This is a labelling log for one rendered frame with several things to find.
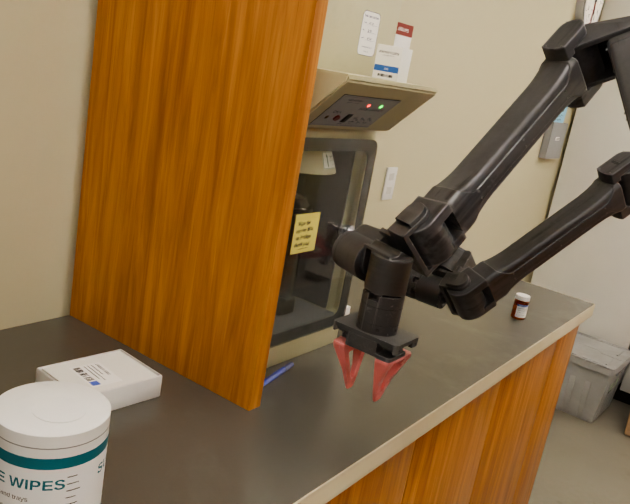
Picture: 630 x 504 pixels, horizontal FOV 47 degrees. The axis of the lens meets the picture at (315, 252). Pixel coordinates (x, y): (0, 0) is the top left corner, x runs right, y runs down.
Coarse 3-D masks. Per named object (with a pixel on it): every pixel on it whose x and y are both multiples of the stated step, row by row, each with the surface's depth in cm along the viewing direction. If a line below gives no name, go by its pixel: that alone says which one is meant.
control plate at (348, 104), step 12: (348, 96) 118; (360, 96) 120; (336, 108) 120; (348, 108) 123; (360, 108) 125; (372, 108) 128; (384, 108) 131; (324, 120) 122; (348, 120) 128; (360, 120) 131; (372, 120) 134
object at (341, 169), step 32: (320, 160) 131; (352, 160) 139; (320, 192) 134; (352, 192) 143; (320, 224) 137; (352, 224) 146; (288, 256) 131; (320, 256) 140; (288, 288) 134; (320, 288) 144; (288, 320) 137; (320, 320) 147
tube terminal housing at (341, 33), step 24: (336, 0) 123; (360, 0) 128; (384, 0) 134; (336, 24) 125; (360, 24) 130; (384, 24) 137; (336, 48) 127; (360, 72) 135; (312, 336) 149; (336, 336) 157
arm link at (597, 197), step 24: (600, 168) 132; (624, 168) 131; (600, 192) 132; (552, 216) 133; (576, 216) 131; (600, 216) 132; (624, 216) 136; (528, 240) 131; (552, 240) 130; (480, 264) 131; (504, 264) 129; (528, 264) 130; (480, 288) 127; (504, 288) 130; (480, 312) 130
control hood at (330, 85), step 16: (320, 80) 115; (336, 80) 113; (352, 80) 113; (368, 80) 117; (384, 80) 121; (320, 96) 115; (336, 96) 115; (368, 96) 122; (384, 96) 126; (400, 96) 129; (416, 96) 133; (432, 96) 138; (320, 112) 119; (400, 112) 137; (336, 128) 130; (352, 128) 133; (368, 128) 137; (384, 128) 142
